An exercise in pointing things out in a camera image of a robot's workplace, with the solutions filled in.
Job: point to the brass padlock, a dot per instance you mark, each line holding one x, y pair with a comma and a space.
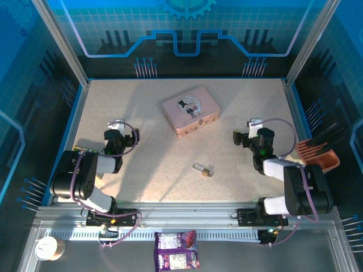
205, 172

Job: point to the pink cartoon tin box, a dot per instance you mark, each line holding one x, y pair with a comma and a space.
190, 107

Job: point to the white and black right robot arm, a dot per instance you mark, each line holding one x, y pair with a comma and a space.
306, 195

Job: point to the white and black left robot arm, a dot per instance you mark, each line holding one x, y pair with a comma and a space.
82, 175

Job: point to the cream and terracotta knife block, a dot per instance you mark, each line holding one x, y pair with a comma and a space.
326, 160

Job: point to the purple snack packet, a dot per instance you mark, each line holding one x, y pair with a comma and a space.
175, 250

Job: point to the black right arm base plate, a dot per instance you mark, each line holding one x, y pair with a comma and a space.
245, 216

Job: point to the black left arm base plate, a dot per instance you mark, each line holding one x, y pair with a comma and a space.
127, 216

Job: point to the aluminium mounting rail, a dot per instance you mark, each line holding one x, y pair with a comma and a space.
184, 211

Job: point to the aluminium frame post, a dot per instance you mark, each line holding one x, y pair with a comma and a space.
61, 42
310, 42

